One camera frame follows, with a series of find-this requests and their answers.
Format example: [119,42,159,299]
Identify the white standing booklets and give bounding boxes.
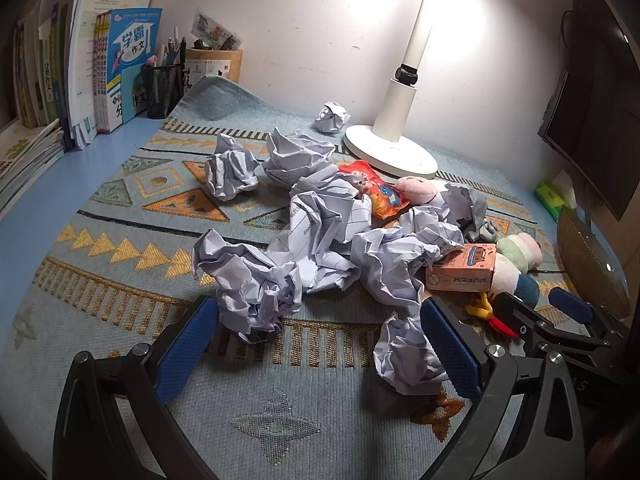
[65,0,151,150]

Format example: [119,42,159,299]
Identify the white desk lamp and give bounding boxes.
[344,0,439,178]

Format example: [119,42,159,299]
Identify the large paper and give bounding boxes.
[267,174,372,294]

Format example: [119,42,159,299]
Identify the paper ball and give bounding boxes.
[373,312,448,396]
[262,128,337,190]
[192,229,303,342]
[205,134,259,202]

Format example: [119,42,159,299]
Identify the stack of books left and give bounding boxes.
[0,119,64,217]

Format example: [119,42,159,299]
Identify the patterned teal woven mat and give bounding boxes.
[0,75,586,480]

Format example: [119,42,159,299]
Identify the black mesh pen holder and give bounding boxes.
[142,64,186,119]

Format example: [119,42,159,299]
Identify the brown woven tray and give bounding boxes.
[556,206,631,318]

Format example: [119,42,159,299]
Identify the white blue red plush toy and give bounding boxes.
[464,254,539,339]

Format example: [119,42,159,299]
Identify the pink green dango plush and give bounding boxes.
[392,176,438,205]

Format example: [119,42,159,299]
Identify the orange small carton box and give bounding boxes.
[425,244,496,292]

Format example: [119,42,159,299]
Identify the orange snack bag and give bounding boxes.
[338,160,409,220]

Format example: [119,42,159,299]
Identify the grey crumpled paper on plush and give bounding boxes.
[442,183,487,243]

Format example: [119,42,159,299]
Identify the green tissue pack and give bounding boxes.
[534,171,577,222]

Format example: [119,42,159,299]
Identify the small crumpled paper by lamp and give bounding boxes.
[314,101,350,134]

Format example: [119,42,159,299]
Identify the blue cover study book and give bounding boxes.
[93,8,163,133]

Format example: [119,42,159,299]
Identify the black wall monitor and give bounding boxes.
[538,0,639,220]

